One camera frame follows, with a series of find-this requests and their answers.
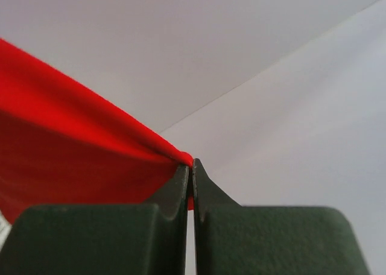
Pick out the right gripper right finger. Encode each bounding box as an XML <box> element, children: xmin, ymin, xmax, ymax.
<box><xmin>191</xmin><ymin>159</ymin><xmax>369</xmax><ymax>274</ymax></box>

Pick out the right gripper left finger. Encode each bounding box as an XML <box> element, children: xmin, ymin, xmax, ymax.
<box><xmin>1</xmin><ymin>165</ymin><xmax>189</xmax><ymax>274</ymax></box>

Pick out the red t-shirt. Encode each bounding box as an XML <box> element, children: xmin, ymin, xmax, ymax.
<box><xmin>1</xmin><ymin>40</ymin><xmax>193</xmax><ymax>223</ymax></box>

